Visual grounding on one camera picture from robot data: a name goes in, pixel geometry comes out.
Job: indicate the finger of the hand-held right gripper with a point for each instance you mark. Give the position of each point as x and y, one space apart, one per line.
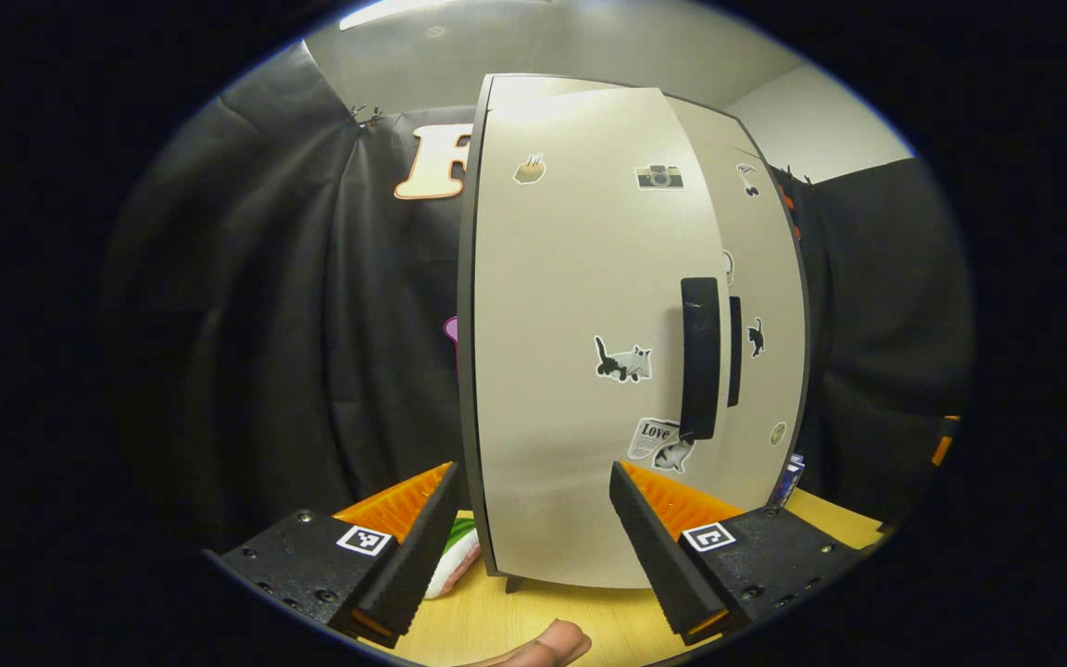
944 445

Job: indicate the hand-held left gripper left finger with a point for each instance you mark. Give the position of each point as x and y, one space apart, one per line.
404 574

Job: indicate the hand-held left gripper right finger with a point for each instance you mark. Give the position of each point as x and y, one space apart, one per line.
663 570

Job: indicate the beige grey shoe cabinet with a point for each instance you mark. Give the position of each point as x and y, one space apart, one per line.
466 371

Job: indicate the beige cabinet door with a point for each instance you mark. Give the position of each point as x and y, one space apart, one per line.
765 278
571 278

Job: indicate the white green pink object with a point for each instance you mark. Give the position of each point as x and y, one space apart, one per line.
455 560

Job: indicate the blue printed box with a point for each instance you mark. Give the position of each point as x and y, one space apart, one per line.
788 482

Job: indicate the black backdrop cloth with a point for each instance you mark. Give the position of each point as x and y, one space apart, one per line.
265 324

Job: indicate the metal backdrop clip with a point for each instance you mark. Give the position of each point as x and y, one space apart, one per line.
365 116

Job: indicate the ceiling light panel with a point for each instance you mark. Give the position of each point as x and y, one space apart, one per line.
395 11

